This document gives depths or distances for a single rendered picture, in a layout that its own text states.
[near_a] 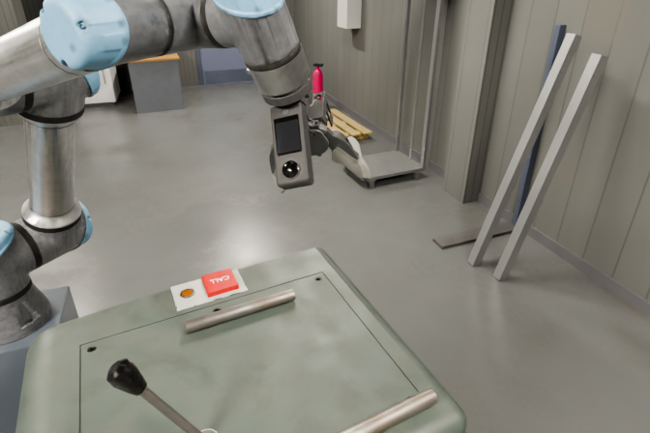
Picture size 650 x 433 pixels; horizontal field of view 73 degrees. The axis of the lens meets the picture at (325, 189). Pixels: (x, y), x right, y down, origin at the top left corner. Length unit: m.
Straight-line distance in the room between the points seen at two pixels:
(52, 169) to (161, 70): 5.77
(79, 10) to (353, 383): 0.59
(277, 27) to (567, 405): 2.28
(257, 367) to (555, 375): 2.07
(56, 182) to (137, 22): 0.59
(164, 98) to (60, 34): 6.33
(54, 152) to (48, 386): 0.43
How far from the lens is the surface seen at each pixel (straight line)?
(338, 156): 0.66
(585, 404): 2.59
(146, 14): 0.54
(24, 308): 1.18
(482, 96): 3.70
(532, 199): 2.96
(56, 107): 0.92
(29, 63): 0.63
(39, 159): 1.02
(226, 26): 0.55
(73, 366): 0.84
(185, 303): 0.89
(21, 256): 1.13
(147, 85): 6.79
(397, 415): 0.67
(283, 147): 0.59
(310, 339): 0.78
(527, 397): 2.50
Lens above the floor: 1.81
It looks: 26 degrees down
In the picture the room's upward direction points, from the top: straight up
